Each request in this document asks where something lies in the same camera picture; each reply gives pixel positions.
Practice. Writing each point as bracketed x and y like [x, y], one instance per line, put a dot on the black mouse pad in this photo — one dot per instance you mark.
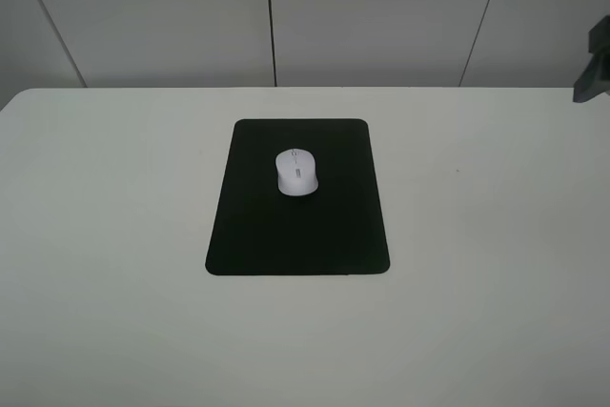
[336, 230]

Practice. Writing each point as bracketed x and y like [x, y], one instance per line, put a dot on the white computer mouse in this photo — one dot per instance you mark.
[296, 173]

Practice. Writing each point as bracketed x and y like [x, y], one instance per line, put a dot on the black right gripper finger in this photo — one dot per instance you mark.
[594, 80]

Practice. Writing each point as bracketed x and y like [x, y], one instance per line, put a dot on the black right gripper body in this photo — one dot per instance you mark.
[599, 38]

